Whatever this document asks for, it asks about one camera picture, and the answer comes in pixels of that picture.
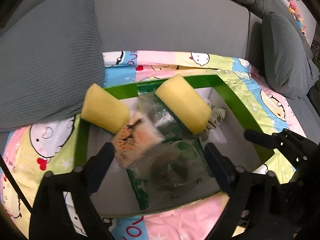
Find clear green-printed plastic bag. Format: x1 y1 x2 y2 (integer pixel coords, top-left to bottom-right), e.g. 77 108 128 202
126 139 213 212

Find tissue pack with tree print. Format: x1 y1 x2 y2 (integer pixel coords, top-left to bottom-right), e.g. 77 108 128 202
111 112 164 168

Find yellow sponge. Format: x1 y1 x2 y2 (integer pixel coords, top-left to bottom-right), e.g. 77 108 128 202
155 74 211 134
81 83 130 134

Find cartoon patterned bedsheet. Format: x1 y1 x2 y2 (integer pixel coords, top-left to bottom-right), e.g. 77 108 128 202
4 50 304 239

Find green cardboard box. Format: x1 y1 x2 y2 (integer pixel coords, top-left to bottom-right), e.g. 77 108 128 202
73 74 276 218

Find grey sofa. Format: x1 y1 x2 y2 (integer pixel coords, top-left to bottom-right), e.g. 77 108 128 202
1 0 319 142

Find colourful plush toys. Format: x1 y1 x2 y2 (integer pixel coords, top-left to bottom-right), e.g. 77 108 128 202
282 0 306 36

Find grey-blue pillow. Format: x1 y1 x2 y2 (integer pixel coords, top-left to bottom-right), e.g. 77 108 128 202
1 0 105 132

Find black cable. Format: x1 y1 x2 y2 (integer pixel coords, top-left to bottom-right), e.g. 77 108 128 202
0 154 33 213

